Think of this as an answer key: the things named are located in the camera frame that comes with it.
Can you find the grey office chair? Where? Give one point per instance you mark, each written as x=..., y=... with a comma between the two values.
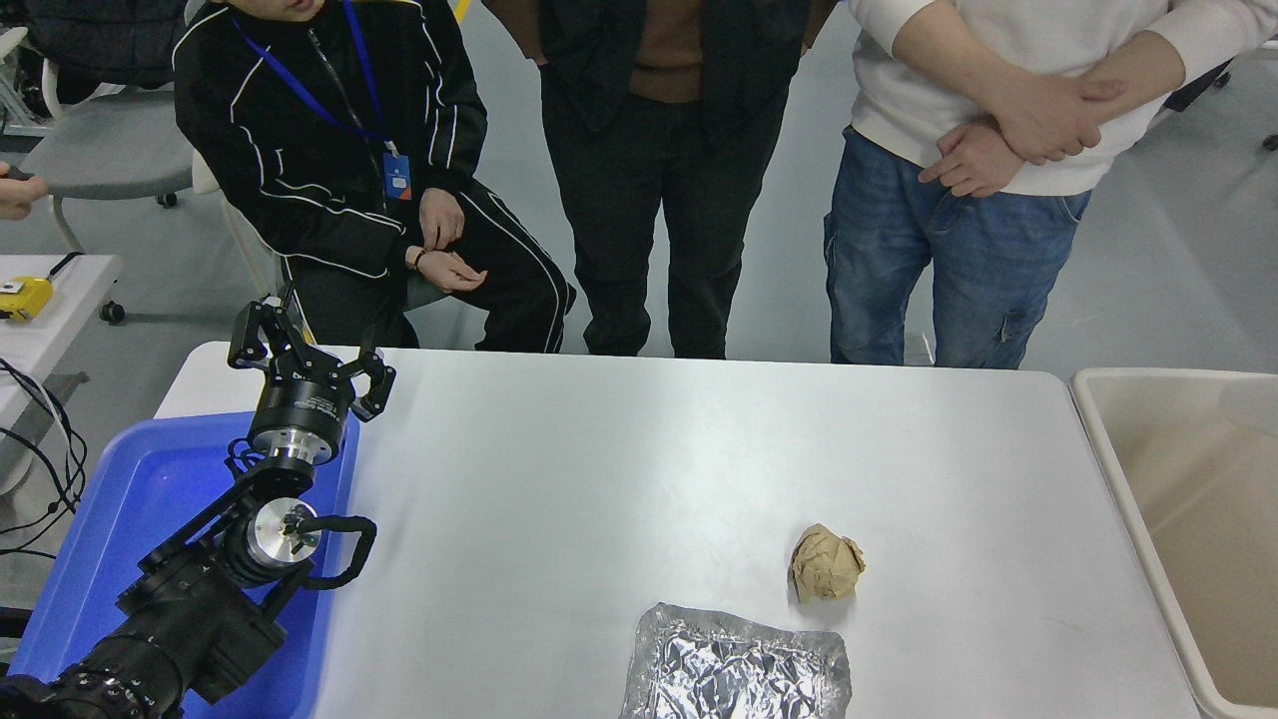
x=100, y=150

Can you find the silver foil tray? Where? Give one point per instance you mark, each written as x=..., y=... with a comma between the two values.
x=734, y=669

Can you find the white chair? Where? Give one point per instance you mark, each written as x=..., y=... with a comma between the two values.
x=235, y=225

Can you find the large pale bin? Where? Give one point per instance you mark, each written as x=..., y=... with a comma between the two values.
x=1188, y=499

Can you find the white side table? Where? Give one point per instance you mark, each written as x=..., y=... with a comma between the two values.
x=60, y=330

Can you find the person's left forearm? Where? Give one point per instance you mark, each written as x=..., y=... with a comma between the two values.
x=1138, y=65

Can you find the person's left hand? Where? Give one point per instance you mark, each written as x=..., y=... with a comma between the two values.
x=973, y=160
x=441, y=218

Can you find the blue plastic tray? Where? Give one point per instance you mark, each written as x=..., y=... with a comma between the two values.
x=130, y=499

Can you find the person's right hand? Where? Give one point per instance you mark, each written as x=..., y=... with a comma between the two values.
x=1048, y=120
x=449, y=272

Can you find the person's right forearm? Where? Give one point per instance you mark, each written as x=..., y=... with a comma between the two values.
x=949, y=55

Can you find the yellow handheld device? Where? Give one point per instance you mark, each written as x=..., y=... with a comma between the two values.
x=25, y=297

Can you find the person's hand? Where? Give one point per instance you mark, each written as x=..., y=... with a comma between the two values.
x=18, y=198

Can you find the crumpled tan paper ball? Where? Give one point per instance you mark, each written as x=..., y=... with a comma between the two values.
x=825, y=564

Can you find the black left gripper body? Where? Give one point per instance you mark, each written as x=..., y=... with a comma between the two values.
x=305, y=402

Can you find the dark quilted jacket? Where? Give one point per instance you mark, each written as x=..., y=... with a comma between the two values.
x=95, y=40

